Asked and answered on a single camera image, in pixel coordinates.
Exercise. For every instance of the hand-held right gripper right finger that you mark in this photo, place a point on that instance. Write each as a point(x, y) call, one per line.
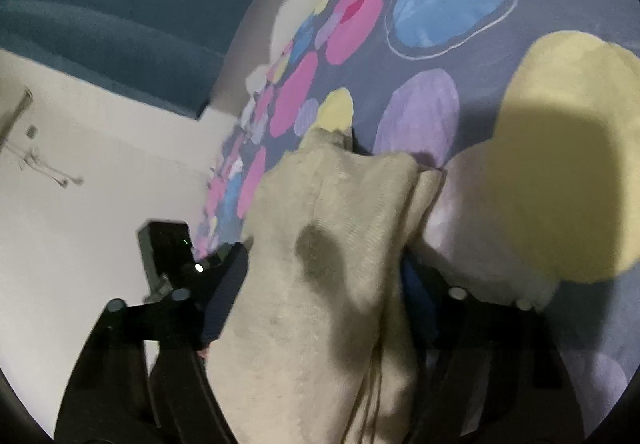
point(420, 299)

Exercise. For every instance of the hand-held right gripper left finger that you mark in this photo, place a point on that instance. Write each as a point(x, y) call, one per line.
point(225, 296)

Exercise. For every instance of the beige garment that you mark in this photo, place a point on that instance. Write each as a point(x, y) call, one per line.
point(310, 324)

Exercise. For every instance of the small grey socket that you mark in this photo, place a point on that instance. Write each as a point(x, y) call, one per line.
point(31, 131)

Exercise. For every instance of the metal strip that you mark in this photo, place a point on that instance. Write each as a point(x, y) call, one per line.
point(17, 114)

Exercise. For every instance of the colourful dotted blanket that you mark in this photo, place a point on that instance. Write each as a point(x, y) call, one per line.
point(450, 89)

